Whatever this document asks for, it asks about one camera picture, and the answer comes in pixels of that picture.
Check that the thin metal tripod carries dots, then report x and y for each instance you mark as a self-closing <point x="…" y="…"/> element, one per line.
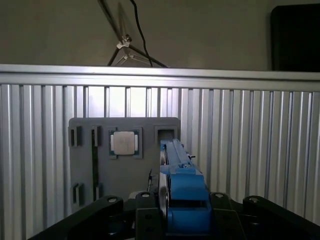
<point x="124" y="41"/>

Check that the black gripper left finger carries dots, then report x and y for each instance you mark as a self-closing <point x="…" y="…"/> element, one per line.
<point x="147" y="220"/>

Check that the black stand base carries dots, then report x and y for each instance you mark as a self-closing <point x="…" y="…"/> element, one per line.
<point x="297" y="37"/>

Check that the silver CPU chip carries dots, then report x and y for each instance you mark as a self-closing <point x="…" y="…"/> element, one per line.
<point x="125" y="143"/>

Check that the grey plastic parts rack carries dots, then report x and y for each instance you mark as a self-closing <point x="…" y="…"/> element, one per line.
<point x="148" y="150"/>

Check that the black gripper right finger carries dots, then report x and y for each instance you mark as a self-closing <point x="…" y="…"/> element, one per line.
<point x="250" y="217"/>

